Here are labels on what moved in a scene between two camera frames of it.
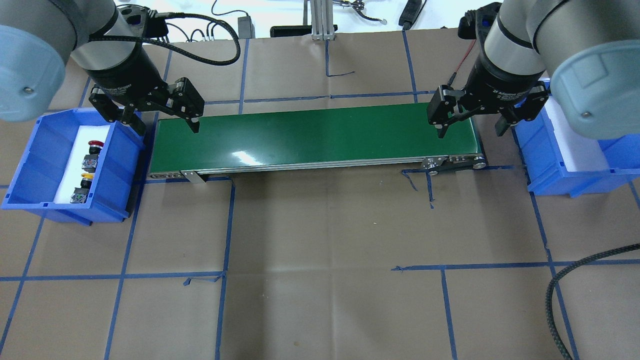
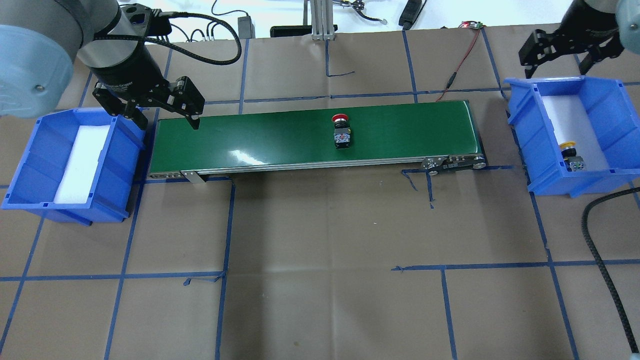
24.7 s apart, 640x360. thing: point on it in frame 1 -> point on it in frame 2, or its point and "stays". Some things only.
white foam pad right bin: (580, 151) stays
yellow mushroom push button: (79, 194) -> (572, 162)
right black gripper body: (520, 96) -> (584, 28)
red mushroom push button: (90, 161) -> (342, 132)
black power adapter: (246, 29) stays
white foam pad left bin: (72, 178) stays
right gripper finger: (501, 125) -> (591, 58)
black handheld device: (411, 13) stays
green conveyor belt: (400, 136) stays
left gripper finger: (194, 123) stays
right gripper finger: (441, 129) -> (529, 70)
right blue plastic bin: (540, 149) stays
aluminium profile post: (322, 16) stays
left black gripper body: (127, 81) stays
